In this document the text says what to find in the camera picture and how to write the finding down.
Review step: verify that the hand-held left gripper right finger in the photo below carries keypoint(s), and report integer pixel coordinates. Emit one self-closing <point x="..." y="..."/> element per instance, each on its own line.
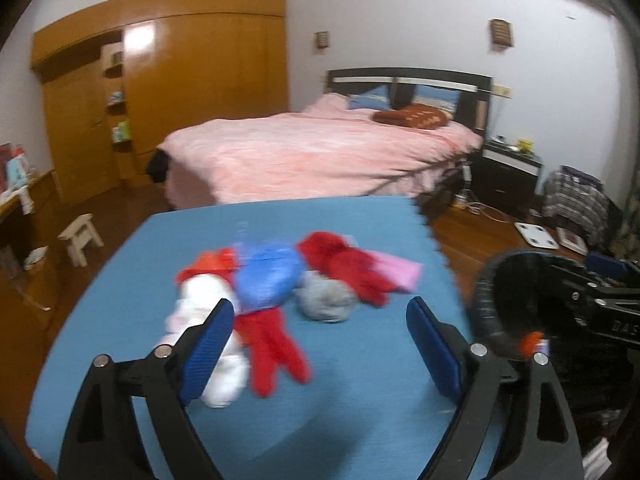
<point x="435" y="345"/>

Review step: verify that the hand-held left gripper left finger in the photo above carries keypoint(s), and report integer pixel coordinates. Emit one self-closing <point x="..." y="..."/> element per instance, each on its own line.
<point x="207" y="345"/>

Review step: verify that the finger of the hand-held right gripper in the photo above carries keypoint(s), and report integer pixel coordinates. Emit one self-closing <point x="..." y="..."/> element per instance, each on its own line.
<point x="605" y="266"/>
<point x="570" y="282"/>

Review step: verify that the white cloth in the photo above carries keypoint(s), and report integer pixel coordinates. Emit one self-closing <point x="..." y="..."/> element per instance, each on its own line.
<point x="205" y="300"/>

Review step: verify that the red glove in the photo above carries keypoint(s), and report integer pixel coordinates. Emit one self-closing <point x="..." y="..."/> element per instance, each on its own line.
<point x="270" y="350"/>

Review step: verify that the black round bin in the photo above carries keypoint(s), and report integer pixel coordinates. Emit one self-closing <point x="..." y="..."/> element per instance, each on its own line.
<point x="482" y="300"/>

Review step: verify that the orange mesh net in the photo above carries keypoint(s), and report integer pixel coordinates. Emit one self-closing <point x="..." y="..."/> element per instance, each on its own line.
<point x="200" y="266"/>

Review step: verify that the pink face mask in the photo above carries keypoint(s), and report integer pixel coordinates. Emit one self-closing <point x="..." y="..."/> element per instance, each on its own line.
<point x="397" y="270"/>

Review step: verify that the red patterned sock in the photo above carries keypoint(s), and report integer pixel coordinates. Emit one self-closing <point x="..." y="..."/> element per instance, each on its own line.
<point x="228" y="259"/>

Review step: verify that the blue sock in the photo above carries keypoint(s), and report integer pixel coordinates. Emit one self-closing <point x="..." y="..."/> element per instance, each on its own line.
<point x="267" y="280"/>

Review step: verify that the grey sock ball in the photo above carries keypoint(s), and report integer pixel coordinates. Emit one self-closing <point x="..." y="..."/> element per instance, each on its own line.
<point x="325" y="297"/>

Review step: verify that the red knitted cloth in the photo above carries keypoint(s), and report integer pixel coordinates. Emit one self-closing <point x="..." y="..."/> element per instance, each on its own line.
<point x="345" y="260"/>

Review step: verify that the white flat box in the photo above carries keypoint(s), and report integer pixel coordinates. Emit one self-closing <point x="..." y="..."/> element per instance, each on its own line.
<point x="571" y="241"/>

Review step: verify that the white bathroom scale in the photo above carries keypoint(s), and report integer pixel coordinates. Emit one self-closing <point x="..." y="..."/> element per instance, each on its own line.
<point x="537" y="235"/>

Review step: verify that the plaid clothes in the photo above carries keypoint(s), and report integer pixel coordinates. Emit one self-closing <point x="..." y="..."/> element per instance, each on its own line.
<point x="575" y="200"/>

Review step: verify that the blue table cloth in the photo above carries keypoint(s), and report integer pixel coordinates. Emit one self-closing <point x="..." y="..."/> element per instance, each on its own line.
<point x="350" y="410"/>

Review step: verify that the black nightstand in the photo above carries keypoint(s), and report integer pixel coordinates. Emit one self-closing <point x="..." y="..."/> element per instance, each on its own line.
<point x="507" y="175"/>

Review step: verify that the yellow toy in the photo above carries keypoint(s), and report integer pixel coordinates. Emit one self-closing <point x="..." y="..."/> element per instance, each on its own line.
<point x="525" y="145"/>

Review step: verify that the white wooden stool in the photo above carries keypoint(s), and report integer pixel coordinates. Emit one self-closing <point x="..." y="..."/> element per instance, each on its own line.
<point x="80" y="235"/>

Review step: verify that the black cloth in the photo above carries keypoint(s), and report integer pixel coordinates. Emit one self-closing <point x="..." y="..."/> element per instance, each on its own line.
<point x="159" y="165"/>

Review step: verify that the bed with pink cover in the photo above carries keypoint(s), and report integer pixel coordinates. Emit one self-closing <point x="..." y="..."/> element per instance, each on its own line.
<point x="310" y="155"/>

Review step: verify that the wooden dresser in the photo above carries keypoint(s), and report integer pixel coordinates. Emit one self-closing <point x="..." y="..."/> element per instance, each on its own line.
<point x="20" y="220"/>

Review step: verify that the blue pillow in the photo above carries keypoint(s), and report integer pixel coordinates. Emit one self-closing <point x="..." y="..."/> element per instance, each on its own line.
<point x="440" y="97"/>
<point x="370" y="99"/>

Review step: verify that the brown patterned pillow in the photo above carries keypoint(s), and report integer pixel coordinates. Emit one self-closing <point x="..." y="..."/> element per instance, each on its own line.
<point x="412" y="116"/>

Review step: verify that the dark bed headboard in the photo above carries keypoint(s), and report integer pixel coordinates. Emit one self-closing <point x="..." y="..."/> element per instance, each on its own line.
<point x="435" y="82"/>

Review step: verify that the wooden wardrobe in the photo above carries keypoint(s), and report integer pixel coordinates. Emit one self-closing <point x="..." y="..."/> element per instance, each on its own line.
<point x="200" y="75"/>

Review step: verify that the wall socket strip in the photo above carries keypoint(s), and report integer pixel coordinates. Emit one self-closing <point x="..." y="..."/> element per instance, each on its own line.
<point x="502" y="92"/>

